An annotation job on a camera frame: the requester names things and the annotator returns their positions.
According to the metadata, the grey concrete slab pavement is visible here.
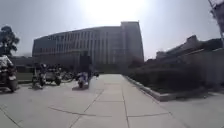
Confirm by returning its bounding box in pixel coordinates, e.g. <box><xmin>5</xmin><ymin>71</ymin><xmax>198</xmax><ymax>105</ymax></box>
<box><xmin>0</xmin><ymin>73</ymin><xmax>224</xmax><ymax>128</ymax></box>

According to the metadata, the dark tree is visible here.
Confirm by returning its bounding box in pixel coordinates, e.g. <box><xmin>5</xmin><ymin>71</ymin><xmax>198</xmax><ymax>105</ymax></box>
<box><xmin>0</xmin><ymin>25</ymin><xmax>21</xmax><ymax>57</ymax></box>

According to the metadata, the concrete planter kerb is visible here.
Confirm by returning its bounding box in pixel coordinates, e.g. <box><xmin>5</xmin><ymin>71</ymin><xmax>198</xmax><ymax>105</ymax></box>
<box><xmin>123</xmin><ymin>74</ymin><xmax>208</xmax><ymax>102</ymax></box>

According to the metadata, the person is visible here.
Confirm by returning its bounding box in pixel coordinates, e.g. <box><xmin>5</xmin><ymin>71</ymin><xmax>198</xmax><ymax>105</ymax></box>
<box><xmin>75</xmin><ymin>50</ymin><xmax>94</xmax><ymax>90</ymax></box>

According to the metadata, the vehicle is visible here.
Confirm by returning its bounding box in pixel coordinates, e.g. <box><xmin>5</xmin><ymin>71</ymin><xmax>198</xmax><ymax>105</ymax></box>
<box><xmin>0</xmin><ymin>54</ymin><xmax>19</xmax><ymax>93</ymax></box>

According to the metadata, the dark hedge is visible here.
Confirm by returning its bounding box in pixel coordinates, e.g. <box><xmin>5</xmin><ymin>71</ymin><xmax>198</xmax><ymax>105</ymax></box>
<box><xmin>126</xmin><ymin>61</ymin><xmax>205</xmax><ymax>93</ymax></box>

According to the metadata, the large grey multistorey building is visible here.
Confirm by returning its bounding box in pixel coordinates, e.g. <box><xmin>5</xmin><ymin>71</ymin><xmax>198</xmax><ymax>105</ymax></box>
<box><xmin>31</xmin><ymin>21</ymin><xmax>145</xmax><ymax>72</ymax></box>

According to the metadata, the low grey building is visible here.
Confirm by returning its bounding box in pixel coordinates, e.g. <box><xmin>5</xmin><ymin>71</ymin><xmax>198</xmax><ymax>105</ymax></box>
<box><xmin>146</xmin><ymin>34</ymin><xmax>224</xmax><ymax>88</ymax></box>

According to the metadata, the row of parked motorcycles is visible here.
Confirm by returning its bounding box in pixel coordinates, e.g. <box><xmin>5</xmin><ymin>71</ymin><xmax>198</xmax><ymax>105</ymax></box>
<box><xmin>30</xmin><ymin>62</ymin><xmax>77</xmax><ymax>90</ymax></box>

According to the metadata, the tall pole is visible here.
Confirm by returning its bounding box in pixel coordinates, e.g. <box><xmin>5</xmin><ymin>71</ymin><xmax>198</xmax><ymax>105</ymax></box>
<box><xmin>207</xmin><ymin>0</ymin><xmax>224</xmax><ymax>48</ymax></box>

